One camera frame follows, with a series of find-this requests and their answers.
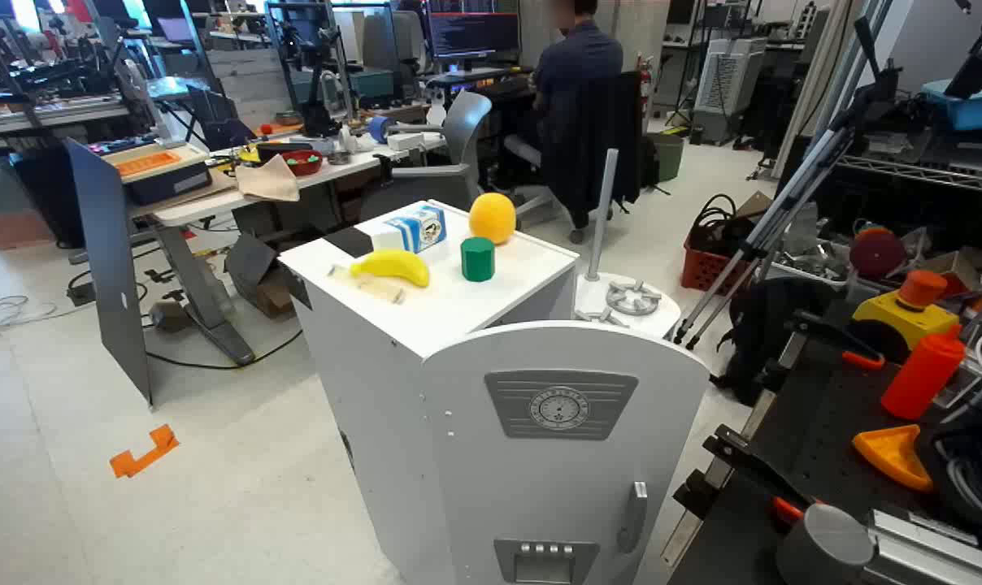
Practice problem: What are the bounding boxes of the black clamp with orange tip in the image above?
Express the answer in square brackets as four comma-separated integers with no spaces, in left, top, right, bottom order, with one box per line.
[703,421,810,527]

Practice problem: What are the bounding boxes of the blue plastic case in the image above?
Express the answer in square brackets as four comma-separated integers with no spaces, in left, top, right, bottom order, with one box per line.
[917,71,982,135]

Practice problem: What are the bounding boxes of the black box with orange lid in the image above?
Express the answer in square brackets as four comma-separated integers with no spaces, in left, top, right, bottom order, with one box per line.
[101,140,214,209]

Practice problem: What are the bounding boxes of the grey toy faucet pole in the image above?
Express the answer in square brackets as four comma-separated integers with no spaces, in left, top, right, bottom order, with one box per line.
[585,147,621,287]

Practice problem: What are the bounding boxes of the brown paper bag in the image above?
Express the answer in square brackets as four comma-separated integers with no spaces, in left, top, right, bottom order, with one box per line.
[233,152,303,209]

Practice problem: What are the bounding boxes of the orange plastic cylinder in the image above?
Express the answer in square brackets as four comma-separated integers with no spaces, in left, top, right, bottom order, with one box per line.
[877,331,968,424]

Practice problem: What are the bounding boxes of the yellow toy banana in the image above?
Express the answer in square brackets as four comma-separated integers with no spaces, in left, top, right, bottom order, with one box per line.
[349,247,432,291]

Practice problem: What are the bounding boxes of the red basket with black handles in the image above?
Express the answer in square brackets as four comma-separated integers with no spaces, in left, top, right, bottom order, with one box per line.
[681,192,763,291]

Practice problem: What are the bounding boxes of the dark computer monitor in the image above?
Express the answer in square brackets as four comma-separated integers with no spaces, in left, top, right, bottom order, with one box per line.
[424,6,524,66]

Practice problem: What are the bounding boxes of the yellow emergency stop button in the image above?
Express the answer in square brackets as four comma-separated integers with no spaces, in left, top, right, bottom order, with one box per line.
[850,266,965,351]

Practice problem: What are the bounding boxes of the yellow toy lemon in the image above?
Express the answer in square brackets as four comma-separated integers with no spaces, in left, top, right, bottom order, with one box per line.
[465,188,519,247]

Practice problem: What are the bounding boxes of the black tool with orange handle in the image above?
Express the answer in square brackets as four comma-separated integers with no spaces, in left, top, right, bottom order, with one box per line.
[786,306,891,378]

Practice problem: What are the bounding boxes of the small wooden board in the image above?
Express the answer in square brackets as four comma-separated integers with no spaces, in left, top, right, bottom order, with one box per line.
[342,266,410,306]

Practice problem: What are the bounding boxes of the dark grey panel board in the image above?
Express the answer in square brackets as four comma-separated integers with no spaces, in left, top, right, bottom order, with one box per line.
[65,140,155,410]

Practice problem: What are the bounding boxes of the black backpack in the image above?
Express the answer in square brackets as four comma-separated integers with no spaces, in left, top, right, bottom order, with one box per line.
[709,275,840,410]

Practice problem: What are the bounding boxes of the white toy kitchen cabinet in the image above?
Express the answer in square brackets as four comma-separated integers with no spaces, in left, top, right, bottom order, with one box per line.
[277,196,689,585]

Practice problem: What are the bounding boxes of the white work table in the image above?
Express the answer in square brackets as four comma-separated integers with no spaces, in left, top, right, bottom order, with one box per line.
[130,126,452,370]

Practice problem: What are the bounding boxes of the orange plastic bracket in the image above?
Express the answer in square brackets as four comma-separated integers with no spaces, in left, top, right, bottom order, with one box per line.
[107,421,182,480]

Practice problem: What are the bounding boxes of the person in dark shirt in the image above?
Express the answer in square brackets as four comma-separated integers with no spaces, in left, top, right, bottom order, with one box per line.
[530,0,629,247]

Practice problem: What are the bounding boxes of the blue white milk carton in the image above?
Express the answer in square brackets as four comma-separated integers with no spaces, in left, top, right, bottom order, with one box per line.
[385,202,452,255]

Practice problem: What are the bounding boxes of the white cabinet door with emblem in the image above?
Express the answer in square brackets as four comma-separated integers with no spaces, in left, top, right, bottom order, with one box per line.
[432,319,712,585]

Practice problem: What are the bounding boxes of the red bowl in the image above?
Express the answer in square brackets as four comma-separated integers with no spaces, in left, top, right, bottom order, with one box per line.
[278,142,327,177]

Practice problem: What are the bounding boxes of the grey round cylinder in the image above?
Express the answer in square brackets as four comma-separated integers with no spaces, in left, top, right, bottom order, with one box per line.
[775,501,877,585]

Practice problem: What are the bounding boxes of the green toy cylinder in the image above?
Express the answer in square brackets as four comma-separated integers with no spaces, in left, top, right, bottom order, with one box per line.
[457,235,496,287]

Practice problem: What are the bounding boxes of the grey office chair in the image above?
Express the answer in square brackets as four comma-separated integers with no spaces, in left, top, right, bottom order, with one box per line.
[386,87,496,209]

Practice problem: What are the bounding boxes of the orange plastic wedge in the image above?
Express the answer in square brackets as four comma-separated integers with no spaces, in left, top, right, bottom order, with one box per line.
[850,421,937,496]

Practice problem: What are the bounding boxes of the dark red ball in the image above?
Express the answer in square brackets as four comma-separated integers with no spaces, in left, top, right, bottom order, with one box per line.
[844,225,910,283]

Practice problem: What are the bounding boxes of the silver black tripod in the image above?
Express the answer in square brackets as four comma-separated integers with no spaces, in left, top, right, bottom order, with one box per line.
[663,60,895,351]

